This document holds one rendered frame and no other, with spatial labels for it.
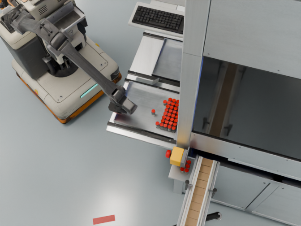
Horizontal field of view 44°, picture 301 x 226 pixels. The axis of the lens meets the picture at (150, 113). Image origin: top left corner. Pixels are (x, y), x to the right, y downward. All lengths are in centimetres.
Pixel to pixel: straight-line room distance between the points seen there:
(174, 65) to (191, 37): 114
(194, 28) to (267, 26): 19
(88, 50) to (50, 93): 46
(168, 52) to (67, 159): 124
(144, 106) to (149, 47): 40
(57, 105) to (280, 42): 211
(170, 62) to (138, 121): 42
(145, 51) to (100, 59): 80
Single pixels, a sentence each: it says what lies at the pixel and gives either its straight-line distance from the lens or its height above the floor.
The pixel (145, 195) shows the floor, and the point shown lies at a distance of 283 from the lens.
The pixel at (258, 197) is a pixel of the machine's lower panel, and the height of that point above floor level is 51.
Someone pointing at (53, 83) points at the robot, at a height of 28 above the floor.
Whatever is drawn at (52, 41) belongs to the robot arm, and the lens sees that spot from 172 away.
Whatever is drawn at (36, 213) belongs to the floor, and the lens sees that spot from 296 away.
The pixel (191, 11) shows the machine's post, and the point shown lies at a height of 199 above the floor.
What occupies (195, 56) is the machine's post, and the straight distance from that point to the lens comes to 116.
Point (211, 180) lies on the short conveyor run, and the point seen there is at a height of 93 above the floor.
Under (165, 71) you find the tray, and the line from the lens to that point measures 220.
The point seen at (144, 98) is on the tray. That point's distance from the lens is 212.
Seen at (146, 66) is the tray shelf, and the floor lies 88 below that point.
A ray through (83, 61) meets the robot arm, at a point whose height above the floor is 133.
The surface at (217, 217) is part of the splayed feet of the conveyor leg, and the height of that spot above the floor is 7.
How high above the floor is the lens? 276
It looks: 65 degrees down
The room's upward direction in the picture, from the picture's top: 5 degrees counter-clockwise
